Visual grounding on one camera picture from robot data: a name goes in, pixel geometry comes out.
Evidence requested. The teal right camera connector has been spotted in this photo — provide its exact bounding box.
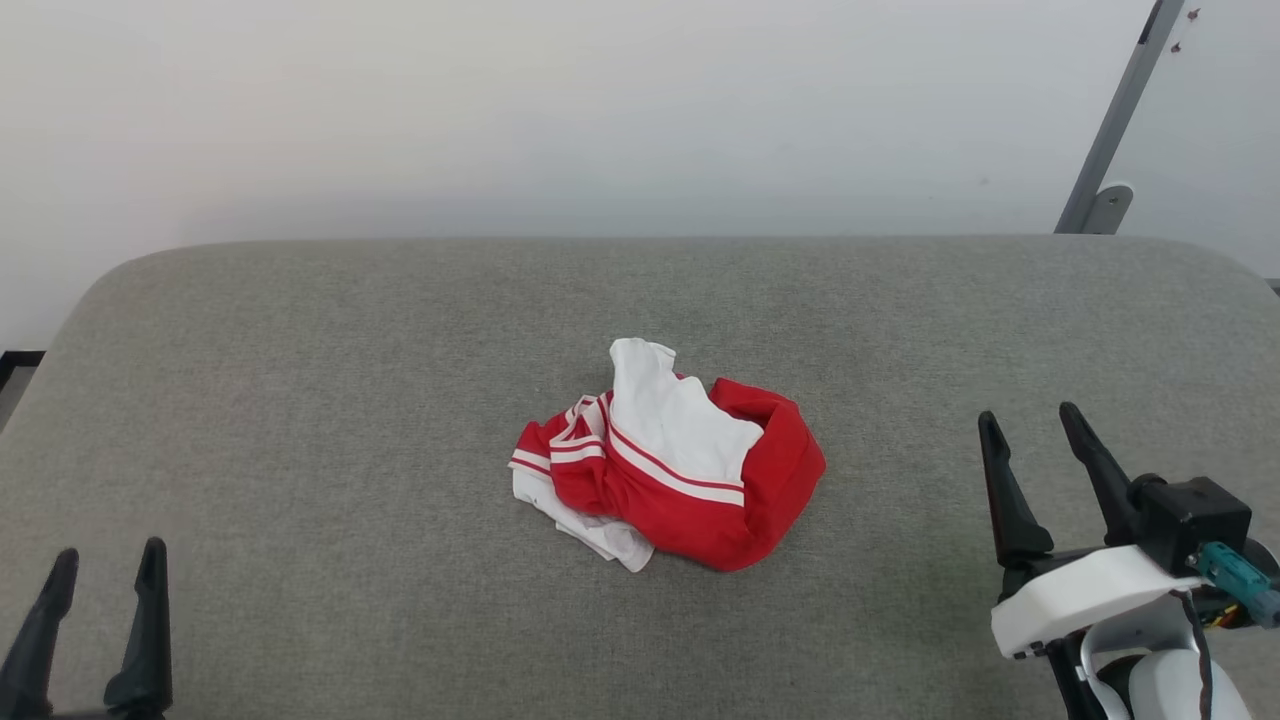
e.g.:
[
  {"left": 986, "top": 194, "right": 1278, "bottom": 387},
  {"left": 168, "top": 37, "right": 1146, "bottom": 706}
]
[{"left": 1193, "top": 542, "right": 1280, "bottom": 629}]

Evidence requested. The grey metal pole bracket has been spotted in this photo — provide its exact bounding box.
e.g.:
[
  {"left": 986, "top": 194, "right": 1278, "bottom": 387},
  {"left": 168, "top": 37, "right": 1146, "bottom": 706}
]
[{"left": 1083, "top": 183, "right": 1135, "bottom": 235}]

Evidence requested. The grey metal pole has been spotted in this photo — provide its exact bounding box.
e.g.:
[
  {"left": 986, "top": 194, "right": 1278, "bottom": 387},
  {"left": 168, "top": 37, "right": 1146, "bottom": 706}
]
[{"left": 1055, "top": 0, "right": 1188, "bottom": 235}]

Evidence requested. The red and white basketball jersey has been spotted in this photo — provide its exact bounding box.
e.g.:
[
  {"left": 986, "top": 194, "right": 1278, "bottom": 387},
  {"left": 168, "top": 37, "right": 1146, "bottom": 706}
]
[{"left": 508, "top": 337, "right": 828, "bottom": 574}]

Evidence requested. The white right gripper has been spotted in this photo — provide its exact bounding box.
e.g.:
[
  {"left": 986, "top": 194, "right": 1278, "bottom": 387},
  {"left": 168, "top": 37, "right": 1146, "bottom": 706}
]
[{"left": 978, "top": 402, "right": 1206, "bottom": 662}]

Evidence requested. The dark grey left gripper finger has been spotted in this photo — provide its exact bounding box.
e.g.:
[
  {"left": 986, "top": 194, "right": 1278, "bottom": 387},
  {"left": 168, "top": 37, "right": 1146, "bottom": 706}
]
[
  {"left": 0, "top": 548, "right": 79, "bottom": 720},
  {"left": 104, "top": 537, "right": 173, "bottom": 717}
]

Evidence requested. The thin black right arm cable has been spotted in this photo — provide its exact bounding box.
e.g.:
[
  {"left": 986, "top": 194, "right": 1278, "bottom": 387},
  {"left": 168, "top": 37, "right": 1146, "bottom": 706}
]
[{"left": 1170, "top": 588, "right": 1217, "bottom": 720}]

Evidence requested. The grey fabric sofa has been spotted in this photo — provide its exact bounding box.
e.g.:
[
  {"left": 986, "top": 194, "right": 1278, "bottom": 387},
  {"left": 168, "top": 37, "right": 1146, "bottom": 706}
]
[{"left": 0, "top": 235, "right": 1280, "bottom": 720}]

